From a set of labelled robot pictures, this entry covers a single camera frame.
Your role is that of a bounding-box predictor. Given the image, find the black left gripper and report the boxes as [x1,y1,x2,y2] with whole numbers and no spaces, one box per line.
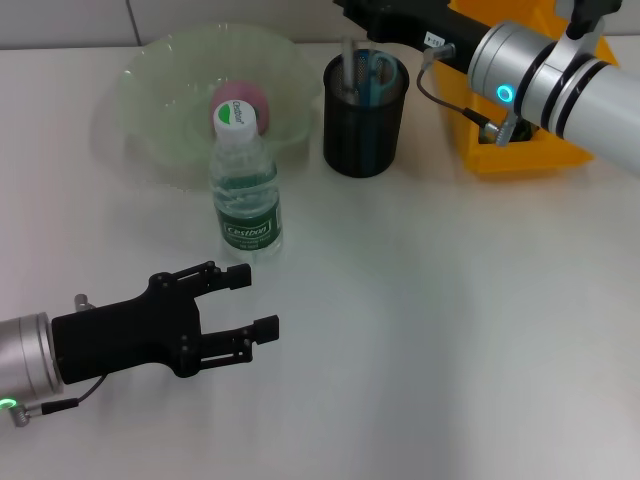
[51,260,280,386]

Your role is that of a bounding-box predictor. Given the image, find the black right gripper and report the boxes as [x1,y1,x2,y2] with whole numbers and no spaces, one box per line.
[333,0,494,71]

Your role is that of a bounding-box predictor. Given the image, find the silver ballpoint pen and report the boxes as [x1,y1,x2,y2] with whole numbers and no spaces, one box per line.
[341,36,359,104]

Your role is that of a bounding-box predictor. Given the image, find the clear green-label water bottle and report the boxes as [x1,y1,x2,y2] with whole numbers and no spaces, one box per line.
[209,99,284,261]

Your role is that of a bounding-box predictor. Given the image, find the blue scissors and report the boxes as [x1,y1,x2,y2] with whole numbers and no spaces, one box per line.
[355,48,396,174]

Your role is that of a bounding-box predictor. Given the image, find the pink peach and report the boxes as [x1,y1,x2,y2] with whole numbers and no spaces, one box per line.
[209,79,271,136]

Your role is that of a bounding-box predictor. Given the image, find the black mesh pen holder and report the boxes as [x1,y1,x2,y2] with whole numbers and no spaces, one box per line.
[322,52,410,179]

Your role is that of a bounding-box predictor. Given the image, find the green glass fruit bowl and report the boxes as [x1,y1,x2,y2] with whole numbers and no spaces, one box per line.
[92,22,324,189]

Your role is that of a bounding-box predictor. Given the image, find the yellow plastic bin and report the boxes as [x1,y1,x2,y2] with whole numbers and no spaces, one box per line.
[433,0,621,180]

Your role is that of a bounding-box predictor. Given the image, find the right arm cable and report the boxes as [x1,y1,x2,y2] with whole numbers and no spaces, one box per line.
[415,42,520,149]

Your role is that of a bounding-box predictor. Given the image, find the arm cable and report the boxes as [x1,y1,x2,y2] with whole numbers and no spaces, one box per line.
[415,42,520,149]
[9,374,109,427]

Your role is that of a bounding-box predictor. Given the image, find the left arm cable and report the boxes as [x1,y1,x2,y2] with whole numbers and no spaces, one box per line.
[9,374,109,427]

